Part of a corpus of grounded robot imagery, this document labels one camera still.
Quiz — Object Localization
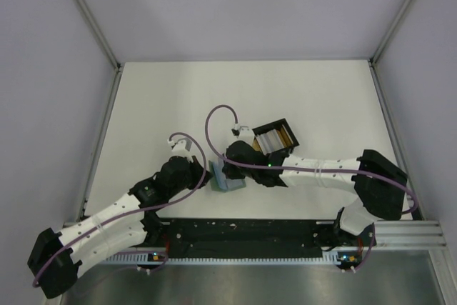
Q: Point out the green card holder wallet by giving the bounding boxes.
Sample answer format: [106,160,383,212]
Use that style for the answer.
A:
[209,161,246,192]

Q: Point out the black card box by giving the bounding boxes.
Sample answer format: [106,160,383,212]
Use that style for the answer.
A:
[252,118,299,155]

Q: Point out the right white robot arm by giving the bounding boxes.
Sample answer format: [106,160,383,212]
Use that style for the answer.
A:
[222,141,408,245]

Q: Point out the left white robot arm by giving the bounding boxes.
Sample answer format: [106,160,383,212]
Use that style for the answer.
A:
[27,156,211,299]

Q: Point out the stack of white cards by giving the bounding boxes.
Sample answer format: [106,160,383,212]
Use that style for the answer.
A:
[256,129,285,154]

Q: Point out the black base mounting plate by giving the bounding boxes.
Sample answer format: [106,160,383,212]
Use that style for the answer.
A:
[142,218,373,259]

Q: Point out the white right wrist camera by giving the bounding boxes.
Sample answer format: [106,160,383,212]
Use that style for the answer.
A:
[231,124,253,138]

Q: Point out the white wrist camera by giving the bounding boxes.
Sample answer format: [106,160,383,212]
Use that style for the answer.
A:
[168,138,192,161]
[231,124,253,138]

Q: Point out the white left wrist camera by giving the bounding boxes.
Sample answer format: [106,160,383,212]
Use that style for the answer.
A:
[168,138,192,161]

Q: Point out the grey slotted cable duct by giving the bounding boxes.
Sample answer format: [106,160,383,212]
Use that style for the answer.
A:
[102,251,341,266]

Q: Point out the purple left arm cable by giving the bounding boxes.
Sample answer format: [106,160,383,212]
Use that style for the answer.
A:
[31,131,208,287]

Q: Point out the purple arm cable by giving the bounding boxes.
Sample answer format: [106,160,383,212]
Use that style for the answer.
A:
[205,104,419,266]
[31,131,208,287]

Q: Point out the right aluminium corner post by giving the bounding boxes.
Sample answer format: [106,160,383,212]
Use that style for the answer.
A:
[369,0,442,65]

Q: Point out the aluminium corner post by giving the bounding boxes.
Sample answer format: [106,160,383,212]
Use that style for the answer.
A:
[369,0,442,65]
[53,0,123,70]

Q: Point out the aluminium front frame rail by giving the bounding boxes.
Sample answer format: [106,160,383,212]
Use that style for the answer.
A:
[374,220,447,251]

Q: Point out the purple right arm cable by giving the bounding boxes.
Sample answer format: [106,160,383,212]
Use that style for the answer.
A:
[205,104,419,266]

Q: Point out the left aluminium corner post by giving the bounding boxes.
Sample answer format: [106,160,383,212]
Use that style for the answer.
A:
[53,0,123,70]

